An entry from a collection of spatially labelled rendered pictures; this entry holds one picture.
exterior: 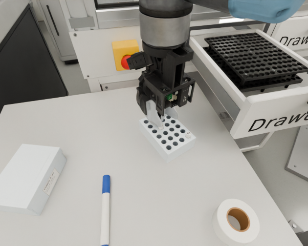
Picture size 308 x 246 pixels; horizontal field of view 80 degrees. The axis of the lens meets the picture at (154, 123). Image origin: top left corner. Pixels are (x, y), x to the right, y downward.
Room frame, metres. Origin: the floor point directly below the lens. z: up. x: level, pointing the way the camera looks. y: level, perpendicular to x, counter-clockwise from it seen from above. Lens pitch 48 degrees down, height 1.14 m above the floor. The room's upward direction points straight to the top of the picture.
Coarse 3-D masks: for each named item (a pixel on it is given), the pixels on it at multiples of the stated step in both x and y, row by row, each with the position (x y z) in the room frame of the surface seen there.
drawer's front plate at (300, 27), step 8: (304, 16) 0.66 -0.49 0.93; (280, 24) 0.63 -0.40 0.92; (288, 24) 0.63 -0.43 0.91; (296, 24) 0.64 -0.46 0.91; (304, 24) 0.65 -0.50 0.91; (280, 32) 0.63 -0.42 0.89; (288, 32) 0.64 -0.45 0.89; (296, 32) 0.64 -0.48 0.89; (304, 32) 0.65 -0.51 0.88; (288, 40) 0.64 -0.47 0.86; (296, 40) 0.65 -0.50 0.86; (296, 48) 0.65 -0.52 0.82; (304, 48) 0.66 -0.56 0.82
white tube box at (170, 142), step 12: (144, 120) 0.32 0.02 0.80; (168, 120) 0.32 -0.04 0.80; (144, 132) 0.30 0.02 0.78; (156, 132) 0.29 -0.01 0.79; (168, 132) 0.28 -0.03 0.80; (180, 132) 0.28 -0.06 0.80; (156, 144) 0.25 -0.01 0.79; (168, 144) 0.24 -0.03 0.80; (180, 144) 0.24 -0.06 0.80; (192, 144) 0.26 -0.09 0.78; (168, 156) 0.22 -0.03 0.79
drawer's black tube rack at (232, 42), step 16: (208, 48) 0.55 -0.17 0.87; (224, 48) 0.50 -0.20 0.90; (240, 48) 0.50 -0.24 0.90; (256, 48) 0.50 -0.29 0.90; (272, 48) 0.50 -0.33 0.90; (224, 64) 0.46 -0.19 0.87; (240, 64) 0.42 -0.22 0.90; (256, 64) 0.41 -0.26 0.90; (272, 64) 0.41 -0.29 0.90; (288, 64) 0.41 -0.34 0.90; (240, 80) 0.39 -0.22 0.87; (256, 80) 0.40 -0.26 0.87; (272, 80) 0.39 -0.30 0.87; (288, 80) 0.39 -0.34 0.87
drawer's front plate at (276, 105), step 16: (256, 96) 0.26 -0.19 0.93; (272, 96) 0.26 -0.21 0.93; (288, 96) 0.26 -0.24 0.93; (304, 96) 0.27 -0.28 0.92; (240, 112) 0.26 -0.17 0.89; (256, 112) 0.25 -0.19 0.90; (272, 112) 0.26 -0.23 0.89; (288, 112) 0.27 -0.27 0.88; (304, 112) 0.28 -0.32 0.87; (240, 128) 0.24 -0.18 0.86; (256, 128) 0.25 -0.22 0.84; (272, 128) 0.26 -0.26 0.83
